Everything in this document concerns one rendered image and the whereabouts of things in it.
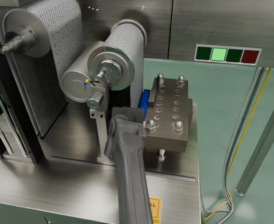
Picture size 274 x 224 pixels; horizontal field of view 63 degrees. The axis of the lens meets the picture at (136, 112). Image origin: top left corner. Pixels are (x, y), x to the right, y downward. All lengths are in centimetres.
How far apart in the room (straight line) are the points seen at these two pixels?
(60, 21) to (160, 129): 48
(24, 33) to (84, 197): 53
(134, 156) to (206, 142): 183
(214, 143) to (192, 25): 152
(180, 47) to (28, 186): 78
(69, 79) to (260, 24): 71
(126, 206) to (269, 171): 192
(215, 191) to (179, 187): 115
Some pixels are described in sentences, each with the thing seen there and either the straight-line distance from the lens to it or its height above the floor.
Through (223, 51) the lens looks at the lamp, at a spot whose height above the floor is 120.
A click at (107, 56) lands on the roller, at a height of 130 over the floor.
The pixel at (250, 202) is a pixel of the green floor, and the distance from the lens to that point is 200.
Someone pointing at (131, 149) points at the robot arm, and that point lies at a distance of 49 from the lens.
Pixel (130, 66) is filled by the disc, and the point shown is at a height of 127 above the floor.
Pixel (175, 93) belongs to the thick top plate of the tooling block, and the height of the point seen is 103.
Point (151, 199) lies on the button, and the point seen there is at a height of 92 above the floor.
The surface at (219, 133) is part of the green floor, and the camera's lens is 240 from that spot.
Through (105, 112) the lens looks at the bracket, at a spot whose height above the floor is 113.
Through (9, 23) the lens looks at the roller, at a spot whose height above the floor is 137.
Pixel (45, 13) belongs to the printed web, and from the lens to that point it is 76.
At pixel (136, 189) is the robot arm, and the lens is 43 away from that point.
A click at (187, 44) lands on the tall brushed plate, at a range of 98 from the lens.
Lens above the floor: 157
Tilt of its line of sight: 39 degrees down
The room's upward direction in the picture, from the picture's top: straight up
